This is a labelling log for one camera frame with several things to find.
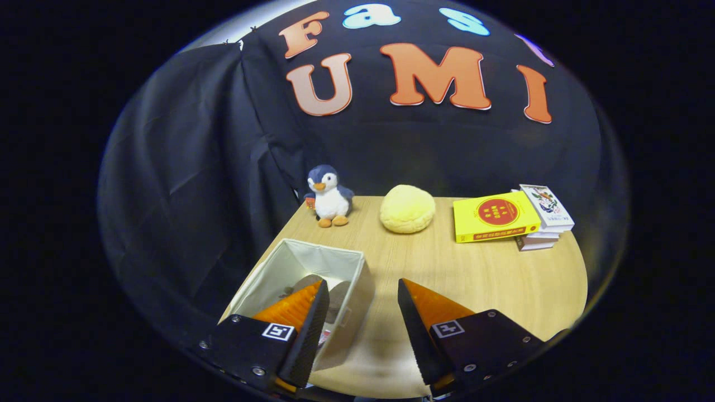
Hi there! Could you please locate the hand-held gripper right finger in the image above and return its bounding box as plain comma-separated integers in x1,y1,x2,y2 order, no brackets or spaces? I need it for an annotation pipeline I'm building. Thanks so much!
397,277,547,399

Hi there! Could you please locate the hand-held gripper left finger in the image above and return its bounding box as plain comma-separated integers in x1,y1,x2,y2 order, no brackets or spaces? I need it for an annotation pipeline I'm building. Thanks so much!
197,279,331,393

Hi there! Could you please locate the brown felt shoe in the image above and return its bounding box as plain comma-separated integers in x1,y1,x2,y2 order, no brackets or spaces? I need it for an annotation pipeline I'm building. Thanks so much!
279,274,325,299
327,280,352,326

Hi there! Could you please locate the cream fabric storage box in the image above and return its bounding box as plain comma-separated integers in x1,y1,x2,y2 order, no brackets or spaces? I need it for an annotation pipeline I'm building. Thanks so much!
223,238,376,372

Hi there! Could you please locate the yellow bread-shaped plush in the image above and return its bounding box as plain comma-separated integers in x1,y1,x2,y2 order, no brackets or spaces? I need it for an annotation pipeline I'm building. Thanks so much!
380,185,436,234

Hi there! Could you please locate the penguin plush toy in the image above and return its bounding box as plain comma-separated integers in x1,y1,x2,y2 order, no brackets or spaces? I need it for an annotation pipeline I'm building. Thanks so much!
304,165,355,228

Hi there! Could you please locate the yellow book with red circle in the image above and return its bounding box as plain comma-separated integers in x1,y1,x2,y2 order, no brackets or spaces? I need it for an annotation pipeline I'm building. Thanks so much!
453,191,542,243

